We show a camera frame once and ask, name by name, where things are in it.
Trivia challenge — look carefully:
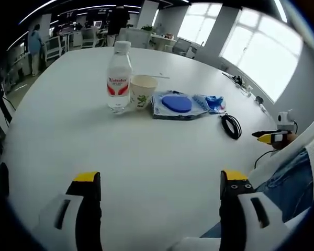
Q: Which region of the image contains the round white side table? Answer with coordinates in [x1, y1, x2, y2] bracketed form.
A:
[151, 33, 177, 52]

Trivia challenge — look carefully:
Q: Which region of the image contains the white paper cup green print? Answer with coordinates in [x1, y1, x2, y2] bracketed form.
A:
[129, 74, 159, 110]

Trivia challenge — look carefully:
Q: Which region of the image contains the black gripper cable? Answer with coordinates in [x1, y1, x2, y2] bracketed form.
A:
[254, 149, 277, 169]

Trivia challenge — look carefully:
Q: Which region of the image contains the person's right hand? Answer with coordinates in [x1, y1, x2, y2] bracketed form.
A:
[272, 132, 300, 151]

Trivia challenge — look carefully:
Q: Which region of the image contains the person's blue jeans leg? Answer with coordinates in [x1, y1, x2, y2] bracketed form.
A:
[200, 147, 314, 238]

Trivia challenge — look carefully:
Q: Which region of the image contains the wet wipes packet blue lid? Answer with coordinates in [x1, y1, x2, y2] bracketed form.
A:
[150, 90, 209, 121]

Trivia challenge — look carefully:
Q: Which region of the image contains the clear plastic water bottle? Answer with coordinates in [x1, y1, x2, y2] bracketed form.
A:
[106, 41, 133, 115]

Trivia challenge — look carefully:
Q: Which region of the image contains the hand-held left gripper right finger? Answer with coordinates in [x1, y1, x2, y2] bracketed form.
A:
[219, 169, 290, 251]

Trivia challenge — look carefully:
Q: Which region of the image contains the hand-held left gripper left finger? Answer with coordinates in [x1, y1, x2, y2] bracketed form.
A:
[32, 171, 103, 251]

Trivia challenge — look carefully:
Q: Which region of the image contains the large bright window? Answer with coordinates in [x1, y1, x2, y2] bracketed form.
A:
[219, 9, 304, 102]
[177, 4, 223, 47]

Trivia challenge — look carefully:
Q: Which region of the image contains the white partition panel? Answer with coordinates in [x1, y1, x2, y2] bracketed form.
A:
[119, 27, 151, 49]

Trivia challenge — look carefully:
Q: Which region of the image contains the grey office chair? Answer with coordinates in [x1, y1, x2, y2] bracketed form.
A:
[172, 38, 192, 54]

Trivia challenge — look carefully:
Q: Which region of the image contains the blue tissue packet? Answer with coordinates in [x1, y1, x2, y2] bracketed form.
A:
[203, 94, 227, 116]

